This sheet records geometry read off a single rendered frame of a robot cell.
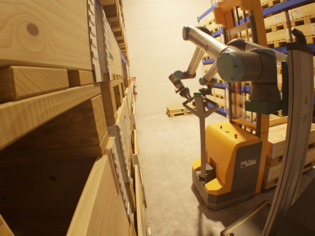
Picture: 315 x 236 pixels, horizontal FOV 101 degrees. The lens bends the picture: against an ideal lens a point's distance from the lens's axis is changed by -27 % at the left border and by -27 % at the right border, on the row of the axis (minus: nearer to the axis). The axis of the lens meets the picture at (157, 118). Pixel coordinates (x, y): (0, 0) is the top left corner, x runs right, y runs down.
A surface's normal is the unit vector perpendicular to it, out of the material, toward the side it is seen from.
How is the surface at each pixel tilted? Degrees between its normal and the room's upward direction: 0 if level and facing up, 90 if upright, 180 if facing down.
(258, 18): 90
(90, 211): 45
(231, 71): 92
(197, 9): 90
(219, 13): 90
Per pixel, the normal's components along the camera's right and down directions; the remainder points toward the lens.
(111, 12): 0.13, 0.22
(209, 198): -0.60, 0.26
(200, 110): -0.58, 0.51
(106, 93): 0.79, 0.06
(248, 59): 0.12, -0.28
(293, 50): -0.90, 0.20
